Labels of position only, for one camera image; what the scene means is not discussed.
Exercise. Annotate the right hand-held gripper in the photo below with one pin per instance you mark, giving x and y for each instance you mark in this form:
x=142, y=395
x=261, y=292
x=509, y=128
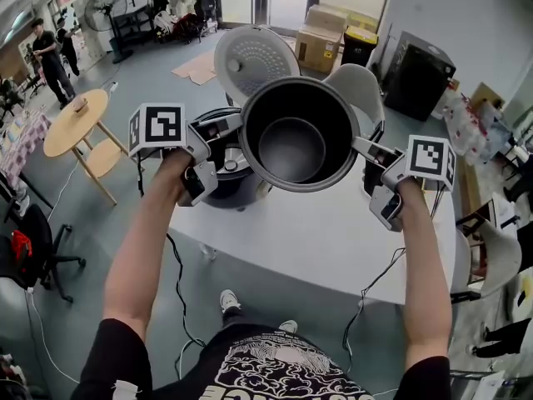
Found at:
x=429, y=158

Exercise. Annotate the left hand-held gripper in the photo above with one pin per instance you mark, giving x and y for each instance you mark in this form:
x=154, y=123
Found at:
x=160, y=125

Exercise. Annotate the black pot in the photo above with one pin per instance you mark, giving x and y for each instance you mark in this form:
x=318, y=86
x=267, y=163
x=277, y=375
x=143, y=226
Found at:
x=291, y=156

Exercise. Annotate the person's left forearm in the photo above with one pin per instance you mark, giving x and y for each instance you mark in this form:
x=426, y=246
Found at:
x=137, y=256

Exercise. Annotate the person's right forearm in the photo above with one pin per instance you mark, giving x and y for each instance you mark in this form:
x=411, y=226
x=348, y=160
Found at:
x=424, y=273

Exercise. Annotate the flattened cardboard sheet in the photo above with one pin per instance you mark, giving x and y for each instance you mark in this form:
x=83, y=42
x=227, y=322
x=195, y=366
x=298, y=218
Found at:
x=195, y=67

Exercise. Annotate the grey upholstered chair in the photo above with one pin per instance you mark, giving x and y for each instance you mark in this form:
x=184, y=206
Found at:
x=495, y=261
x=354, y=86

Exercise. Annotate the dark rice cooker white lid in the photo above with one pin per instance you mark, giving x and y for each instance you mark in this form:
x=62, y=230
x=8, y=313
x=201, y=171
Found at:
x=227, y=193

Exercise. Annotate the black cabinet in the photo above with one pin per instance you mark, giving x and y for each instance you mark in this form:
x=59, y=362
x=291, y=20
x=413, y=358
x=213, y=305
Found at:
x=418, y=79

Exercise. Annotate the row of water jugs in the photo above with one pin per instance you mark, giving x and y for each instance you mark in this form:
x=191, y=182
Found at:
x=464, y=129

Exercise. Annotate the black bin yellow lid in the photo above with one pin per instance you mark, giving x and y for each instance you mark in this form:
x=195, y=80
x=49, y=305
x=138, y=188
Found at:
x=358, y=48

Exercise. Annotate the red bag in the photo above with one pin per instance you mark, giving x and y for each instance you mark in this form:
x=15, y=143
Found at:
x=186, y=25

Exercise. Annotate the white power strip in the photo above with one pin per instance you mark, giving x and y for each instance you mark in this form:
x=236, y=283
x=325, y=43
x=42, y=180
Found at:
x=113, y=86

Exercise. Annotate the large cardboard box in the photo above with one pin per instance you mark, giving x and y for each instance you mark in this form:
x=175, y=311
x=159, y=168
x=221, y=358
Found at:
x=318, y=50

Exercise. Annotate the white bag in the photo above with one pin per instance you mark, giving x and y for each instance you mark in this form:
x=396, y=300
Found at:
x=163, y=21

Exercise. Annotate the black backpack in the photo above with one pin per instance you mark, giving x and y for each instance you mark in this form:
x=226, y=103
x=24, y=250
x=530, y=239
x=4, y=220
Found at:
x=205, y=4

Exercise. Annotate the black metal rack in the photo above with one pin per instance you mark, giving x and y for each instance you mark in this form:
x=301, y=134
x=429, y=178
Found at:
x=131, y=27

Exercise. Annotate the small wooden bowl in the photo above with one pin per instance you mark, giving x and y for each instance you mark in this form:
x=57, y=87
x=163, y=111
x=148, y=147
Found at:
x=80, y=106

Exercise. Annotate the small cardboard box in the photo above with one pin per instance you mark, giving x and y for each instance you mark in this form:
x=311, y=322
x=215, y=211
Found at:
x=327, y=17

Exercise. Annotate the round wooden side table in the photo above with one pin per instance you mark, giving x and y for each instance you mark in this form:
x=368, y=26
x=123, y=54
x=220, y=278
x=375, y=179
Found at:
x=71, y=127

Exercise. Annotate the black standing fan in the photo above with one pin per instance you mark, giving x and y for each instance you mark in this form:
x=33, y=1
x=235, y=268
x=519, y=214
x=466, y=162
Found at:
x=106, y=8

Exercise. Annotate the person's left white sneaker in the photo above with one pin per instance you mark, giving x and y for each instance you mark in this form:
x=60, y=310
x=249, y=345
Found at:
x=230, y=300

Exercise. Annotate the person's white sneaker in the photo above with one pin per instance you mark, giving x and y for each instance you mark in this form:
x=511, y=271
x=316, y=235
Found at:
x=288, y=326
x=230, y=300

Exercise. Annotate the person's right white sneaker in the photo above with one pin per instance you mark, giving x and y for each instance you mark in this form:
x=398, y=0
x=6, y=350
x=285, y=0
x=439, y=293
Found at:
x=288, y=326

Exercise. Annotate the checkered cloth table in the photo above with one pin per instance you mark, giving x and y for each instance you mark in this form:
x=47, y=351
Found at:
x=21, y=144

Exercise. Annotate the black office chair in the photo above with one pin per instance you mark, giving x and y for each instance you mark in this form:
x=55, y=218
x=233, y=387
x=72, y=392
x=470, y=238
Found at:
x=37, y=256

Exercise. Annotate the red cloth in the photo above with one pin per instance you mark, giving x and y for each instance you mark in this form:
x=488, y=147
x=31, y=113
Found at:
x=21, y=244

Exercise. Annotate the person's black printed t-shirt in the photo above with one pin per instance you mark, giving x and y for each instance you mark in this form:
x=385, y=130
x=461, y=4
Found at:
x=266, y=369

